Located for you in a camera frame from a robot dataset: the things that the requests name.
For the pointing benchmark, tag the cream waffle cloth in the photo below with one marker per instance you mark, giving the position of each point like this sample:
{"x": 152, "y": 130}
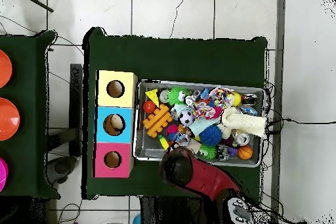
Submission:
{"x": 244, "y": 123}

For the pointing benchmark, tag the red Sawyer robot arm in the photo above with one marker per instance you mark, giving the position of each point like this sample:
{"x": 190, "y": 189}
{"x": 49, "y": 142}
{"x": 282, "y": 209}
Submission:
{"x": 202, "y": 176}

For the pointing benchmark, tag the wooden box with three holes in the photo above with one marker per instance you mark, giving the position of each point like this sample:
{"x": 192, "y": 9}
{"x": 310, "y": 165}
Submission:
{"x": 103, "y": 129}

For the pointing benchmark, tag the orange plastic building block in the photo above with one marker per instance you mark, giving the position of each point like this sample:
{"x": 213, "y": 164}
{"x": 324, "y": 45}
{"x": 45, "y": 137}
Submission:
{"x": 157, "y": 121}

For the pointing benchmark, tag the green fuzzy toy with eyes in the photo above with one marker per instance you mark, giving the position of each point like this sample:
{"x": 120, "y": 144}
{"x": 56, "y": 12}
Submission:
{"x": 177, "y": 95}

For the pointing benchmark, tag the black and white soccer ball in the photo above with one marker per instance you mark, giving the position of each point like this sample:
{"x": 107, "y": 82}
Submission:
{"x": 186, "y": 117}

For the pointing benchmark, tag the red ball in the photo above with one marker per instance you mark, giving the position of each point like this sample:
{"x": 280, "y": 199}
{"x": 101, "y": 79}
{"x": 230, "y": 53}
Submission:
{"x": 149, "y": 107}

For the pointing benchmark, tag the yellow cheese wedge toy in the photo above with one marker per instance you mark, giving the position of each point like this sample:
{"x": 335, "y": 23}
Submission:
{"x": 153, "y": 97}

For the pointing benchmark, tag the blue spiky ball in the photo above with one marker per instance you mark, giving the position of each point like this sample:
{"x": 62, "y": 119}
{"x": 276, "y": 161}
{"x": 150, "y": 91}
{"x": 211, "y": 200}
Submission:
{"x": 211, "y": 135}

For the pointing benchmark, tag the yellow ball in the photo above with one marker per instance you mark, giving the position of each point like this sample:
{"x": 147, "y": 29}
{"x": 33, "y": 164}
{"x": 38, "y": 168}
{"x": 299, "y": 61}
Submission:
{"x": 237, "y": 99}

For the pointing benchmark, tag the crushed silver can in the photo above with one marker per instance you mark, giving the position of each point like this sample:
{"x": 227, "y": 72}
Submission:
{"x": 242, "y": 139}

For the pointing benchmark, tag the small orange basketball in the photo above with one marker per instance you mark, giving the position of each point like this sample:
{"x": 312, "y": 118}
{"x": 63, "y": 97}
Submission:
{"x": 244, "y": 152}

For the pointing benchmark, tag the side table with green cloth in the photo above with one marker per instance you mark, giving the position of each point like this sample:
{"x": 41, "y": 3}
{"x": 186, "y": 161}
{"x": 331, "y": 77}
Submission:
{"x": 26, "y": 145}

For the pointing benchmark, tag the orange bowl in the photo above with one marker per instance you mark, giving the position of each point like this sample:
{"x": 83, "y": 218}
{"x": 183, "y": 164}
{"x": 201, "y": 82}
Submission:
{"x": 8, "y": 120}
{"x": 4, "y": 69}

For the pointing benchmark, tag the black rod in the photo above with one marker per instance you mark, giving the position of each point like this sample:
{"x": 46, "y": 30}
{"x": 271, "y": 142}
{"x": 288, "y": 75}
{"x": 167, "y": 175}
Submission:
{"x": 34, "y": 0}

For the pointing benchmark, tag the pink bowl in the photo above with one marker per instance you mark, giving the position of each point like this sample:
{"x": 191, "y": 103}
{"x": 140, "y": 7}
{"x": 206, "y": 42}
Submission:
{"x": 2, "y": 174}

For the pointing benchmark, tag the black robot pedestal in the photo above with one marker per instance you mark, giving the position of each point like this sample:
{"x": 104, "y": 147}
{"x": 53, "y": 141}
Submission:
{"x": 168, "y": 213}

